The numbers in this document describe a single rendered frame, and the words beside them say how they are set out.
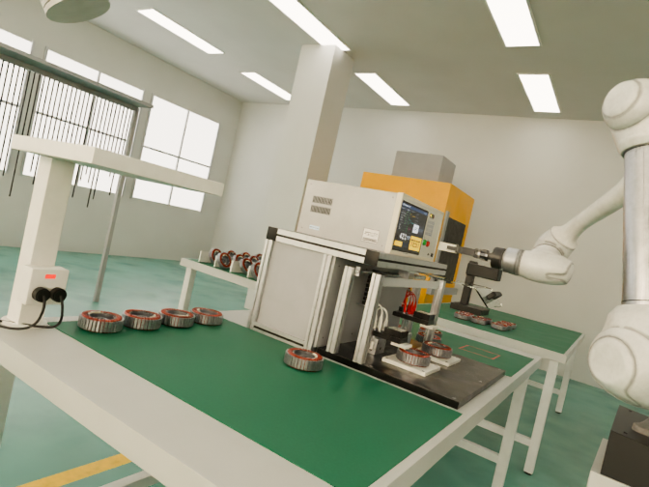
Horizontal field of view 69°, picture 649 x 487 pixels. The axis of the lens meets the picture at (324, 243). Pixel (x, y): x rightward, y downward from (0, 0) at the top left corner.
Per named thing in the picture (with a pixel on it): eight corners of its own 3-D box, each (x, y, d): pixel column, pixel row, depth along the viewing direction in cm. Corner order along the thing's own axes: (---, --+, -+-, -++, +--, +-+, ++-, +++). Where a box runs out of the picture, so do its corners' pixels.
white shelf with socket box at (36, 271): (188, 350, 126) (225, 184, 125) (48, 367, 95) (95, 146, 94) (112, 314, 145) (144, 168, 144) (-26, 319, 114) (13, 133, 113)
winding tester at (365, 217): (433, 262, 191) (444, 213, 191) (389, 253, 154) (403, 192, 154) (351, 243, 212) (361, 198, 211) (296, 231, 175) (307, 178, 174)
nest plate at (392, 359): (439, 370, 158) (440, 366, 158) (424, 376, 145) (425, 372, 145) (399, 356, 166) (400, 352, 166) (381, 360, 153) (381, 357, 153)
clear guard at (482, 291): (501, 306, 182) (505, 292, 182) (488, 307, 162) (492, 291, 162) (423, 286, 200) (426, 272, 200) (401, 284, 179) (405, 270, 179)
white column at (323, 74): (296, 317, 593) (353, 60, 585) (274, 319, 555) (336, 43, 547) (267, 306, 620) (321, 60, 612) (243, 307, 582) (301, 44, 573)
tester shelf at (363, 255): (445, 275, 199) (447, 265, 199) (376, 267, 141) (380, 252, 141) (355, 253, 222) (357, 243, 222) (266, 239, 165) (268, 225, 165)
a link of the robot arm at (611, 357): (719, 421, 95) (643, 410, 88) (639, 408, 110) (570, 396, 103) (710, 84, 112) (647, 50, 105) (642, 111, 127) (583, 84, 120)
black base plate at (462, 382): (504, 376, 181) (505, 370, 181) (457, 410, 127) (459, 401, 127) (394, 338, 206) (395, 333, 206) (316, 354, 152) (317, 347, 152)
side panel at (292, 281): (314, 352, 153) (336, 256, 153) (309, 353, 151) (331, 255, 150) (251, 327, 168) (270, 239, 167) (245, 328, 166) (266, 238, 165)
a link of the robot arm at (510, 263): (521, 276, 164) (503, 272, 167) (526, 250, 163) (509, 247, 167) (516, 275, 156) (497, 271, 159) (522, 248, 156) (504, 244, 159)
